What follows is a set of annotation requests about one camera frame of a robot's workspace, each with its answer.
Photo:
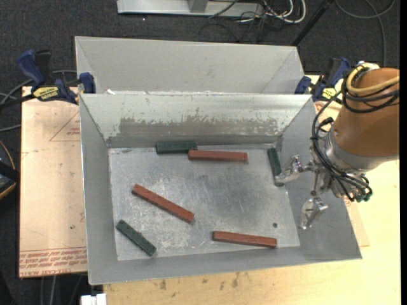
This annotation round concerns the brown cardboard board red print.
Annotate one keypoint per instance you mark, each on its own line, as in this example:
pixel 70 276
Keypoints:
pixel 51 170

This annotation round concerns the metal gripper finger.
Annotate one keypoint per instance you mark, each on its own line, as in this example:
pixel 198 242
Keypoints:
pixel 310 211
pixel 290 174

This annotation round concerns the dark green flat block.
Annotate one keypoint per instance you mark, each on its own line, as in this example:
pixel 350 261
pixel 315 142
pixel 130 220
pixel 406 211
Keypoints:
pixel 175 147
pixel 274 162
pixel 136 237

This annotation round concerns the grey metal bin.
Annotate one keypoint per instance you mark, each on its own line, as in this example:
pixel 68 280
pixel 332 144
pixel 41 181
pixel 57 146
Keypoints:
pixel 203 119

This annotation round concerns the red-brown flat block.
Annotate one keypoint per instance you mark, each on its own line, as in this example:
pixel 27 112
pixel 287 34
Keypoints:
pixel 244 239
pixel 217 155
pixel 162 203

